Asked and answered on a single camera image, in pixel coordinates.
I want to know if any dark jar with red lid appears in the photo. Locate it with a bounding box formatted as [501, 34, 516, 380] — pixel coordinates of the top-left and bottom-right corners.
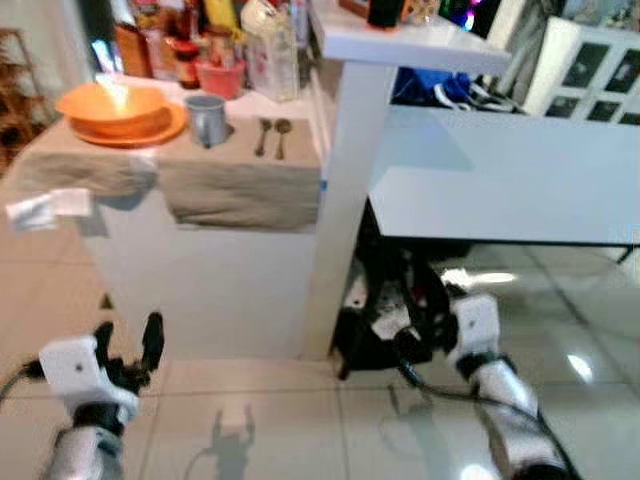
[172, 38, 201, 91]

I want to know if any blue cloth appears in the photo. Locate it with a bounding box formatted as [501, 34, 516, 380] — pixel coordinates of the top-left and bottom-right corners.
[392, 68, 471, 109]

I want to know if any white frame with dark panes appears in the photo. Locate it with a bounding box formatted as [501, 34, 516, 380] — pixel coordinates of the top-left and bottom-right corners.
[520, 15, 640, 126]

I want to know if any white cloth tag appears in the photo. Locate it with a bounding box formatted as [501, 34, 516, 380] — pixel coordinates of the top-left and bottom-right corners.
[5, 188, 93, 233]

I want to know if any metal spoon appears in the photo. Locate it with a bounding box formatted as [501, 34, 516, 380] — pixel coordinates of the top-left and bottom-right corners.
[274, 119, 293, 161]

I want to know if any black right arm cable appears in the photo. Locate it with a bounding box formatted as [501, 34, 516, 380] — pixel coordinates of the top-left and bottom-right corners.
[395, 355, 581, 480]

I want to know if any white raised shelf with leg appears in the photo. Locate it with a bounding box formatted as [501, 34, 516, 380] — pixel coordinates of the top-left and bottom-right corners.
[300, 0, 513, 361]

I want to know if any yellow snack bag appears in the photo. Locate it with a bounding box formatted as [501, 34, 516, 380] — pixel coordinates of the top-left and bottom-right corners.
[203, 0, 241, 31]

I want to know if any white desk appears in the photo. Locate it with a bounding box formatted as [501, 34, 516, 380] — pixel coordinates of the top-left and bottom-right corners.
[365, 100, 640, 246]

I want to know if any brown tin can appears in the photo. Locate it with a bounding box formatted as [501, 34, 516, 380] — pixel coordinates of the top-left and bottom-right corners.
[200, 28, 236, 69]

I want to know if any metal fork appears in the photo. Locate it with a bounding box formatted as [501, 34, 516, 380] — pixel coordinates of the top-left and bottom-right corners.
[254, 119, 272, 158]

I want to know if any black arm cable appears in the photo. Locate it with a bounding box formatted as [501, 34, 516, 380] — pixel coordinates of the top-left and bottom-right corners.
[395, 355, 581, 480]
[0, 365, 46, 401]

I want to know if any orange plate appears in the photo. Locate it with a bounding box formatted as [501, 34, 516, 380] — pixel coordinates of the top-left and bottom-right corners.
[68, 104, 189, 150]

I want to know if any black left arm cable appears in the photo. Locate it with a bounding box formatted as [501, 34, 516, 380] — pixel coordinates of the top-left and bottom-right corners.
[0, 365, 46, 401]

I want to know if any white paper food bag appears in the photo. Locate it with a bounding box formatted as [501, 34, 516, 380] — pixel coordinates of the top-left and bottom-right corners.
[240, 0, 301, 103]

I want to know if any grey mug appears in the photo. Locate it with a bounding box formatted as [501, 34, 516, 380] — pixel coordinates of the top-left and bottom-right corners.
[185, 94, 231, 149]

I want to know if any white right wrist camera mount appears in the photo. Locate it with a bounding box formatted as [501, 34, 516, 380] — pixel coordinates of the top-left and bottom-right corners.
[445, 293, 501, 361]

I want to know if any black and orange device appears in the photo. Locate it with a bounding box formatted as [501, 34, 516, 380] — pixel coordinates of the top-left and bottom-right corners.
[366, 0, 405, 31]

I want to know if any beige table cloth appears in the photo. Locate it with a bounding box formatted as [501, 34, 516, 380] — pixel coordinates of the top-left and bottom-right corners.
[5, 125, 323, 233]

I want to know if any orange bowl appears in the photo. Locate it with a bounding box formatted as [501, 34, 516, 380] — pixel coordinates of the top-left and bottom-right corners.
[57, 82, 171, 139]

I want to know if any red plastic bowl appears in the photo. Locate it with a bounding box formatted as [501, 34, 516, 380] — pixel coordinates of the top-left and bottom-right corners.
[194, 60, 247, 100]

